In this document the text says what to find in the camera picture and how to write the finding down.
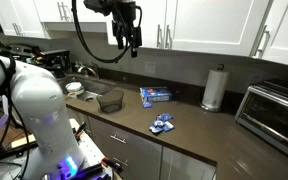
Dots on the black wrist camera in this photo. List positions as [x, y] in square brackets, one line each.
[97, 6]

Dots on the white paper towel roll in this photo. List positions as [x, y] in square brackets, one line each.
[214, 86]

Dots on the steel kitchen sink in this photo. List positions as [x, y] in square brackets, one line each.
[97, 87]

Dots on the blue snack packet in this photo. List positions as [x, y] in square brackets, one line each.
[168, 126]
[147, 104]
[164, 117]
[156, 127]

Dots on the chrome faucet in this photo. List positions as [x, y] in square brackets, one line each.
[87, 70]

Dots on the blue snack box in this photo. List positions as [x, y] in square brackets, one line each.
[157, 94]

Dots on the black mesh basket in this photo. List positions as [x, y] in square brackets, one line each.
[110, 101]

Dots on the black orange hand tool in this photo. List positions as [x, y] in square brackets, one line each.
[80, 130]

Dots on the white upper cabinets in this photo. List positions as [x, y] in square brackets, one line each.
[214, 23]

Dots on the white bowl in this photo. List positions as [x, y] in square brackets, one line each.
[74, 87]

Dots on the red black pliers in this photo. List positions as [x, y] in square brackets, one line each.
[112, 164]

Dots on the wooden board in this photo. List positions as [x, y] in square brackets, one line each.
[23, 141]

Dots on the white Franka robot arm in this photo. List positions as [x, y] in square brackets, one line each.
[40, 110]

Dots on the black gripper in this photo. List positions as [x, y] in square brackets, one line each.
[126, 11]

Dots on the white wall outlet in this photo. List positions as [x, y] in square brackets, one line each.
[150, 67]

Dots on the kitchen base cabinet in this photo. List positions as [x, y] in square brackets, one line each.
[140, 156]

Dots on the white perforated robot table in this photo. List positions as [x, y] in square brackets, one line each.
[92, 150]

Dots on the black coffee machine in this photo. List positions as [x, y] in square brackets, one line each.
[55, 61]

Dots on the silver toaster oven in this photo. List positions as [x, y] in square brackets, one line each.
[270, 116]

